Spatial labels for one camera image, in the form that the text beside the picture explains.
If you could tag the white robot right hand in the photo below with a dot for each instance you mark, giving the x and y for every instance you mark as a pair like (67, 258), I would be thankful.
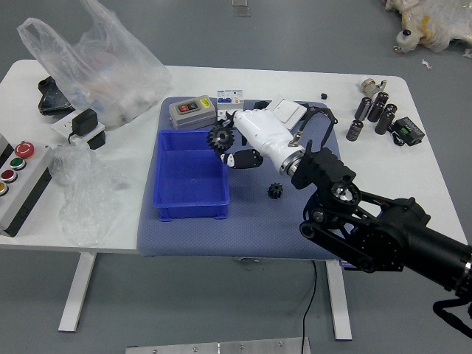
(262, 131)

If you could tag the big black gear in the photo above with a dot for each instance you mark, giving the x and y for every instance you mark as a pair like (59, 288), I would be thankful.
(220, 138)

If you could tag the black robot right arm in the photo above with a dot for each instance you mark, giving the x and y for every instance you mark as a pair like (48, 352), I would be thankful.
(391, 228)

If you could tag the blue plastic box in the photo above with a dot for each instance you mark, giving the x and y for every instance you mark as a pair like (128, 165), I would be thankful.
(190, 180)

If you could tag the grey control button box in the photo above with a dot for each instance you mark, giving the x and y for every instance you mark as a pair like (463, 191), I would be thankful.
(22, 184)

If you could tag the black round module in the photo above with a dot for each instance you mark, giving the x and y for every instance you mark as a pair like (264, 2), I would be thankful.
(260, 105)

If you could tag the white circuit breaker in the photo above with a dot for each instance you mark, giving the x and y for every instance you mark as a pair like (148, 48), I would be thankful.
(225, 101)

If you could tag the small black gear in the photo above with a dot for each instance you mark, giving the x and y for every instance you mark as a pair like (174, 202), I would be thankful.
(274, 191)

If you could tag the tiny black cube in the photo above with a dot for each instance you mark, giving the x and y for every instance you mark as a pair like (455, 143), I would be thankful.
(324, 96)

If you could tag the black cylindrical capacitor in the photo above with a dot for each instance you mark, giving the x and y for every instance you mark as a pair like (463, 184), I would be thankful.
(381, 99)
(375, 113)
(384, 122)
(354, 130)
(390, 109)
(363, 108)

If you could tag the blue-grey mat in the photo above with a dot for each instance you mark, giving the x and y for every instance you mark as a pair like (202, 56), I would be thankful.
(258, 228)

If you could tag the white ceramic fitting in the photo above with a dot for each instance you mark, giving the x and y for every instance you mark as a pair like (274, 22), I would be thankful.
(370, 86)

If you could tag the clear plastic floor piece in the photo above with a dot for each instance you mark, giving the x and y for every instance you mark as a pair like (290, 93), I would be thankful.
(240, 7)

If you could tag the black module with green display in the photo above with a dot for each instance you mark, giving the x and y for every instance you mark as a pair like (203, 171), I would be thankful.
(407, 131)

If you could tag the clear plastic bag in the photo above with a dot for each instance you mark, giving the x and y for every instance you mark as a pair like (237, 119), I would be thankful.
(107, 73)

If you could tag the black power adapter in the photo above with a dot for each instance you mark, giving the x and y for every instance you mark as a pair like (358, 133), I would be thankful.
(85, 121)

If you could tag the white paper scrap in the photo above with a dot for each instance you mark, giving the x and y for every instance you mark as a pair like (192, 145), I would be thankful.
(427, 64)

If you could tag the white table leg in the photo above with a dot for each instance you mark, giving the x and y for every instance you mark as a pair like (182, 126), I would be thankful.
(339, 302)
(77, 291)

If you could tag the crumpled clear plastic wrap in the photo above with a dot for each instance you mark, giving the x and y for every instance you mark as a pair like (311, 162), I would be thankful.
(83, 199)

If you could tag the white socket plate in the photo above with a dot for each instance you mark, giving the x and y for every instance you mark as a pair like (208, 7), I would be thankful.
(60, 127)

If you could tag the plastic-wrapped plush toy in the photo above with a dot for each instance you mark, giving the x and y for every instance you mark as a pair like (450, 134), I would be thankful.
(431, 22)

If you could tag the white wall switch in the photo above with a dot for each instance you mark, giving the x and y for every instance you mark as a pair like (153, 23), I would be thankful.
(285, 107)

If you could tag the grey push button switch box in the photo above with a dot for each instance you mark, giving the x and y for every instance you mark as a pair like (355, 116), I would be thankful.
(191, 110)

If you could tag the grey metal base plate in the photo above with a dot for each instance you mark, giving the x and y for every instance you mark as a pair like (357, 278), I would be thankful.
(217, 346)

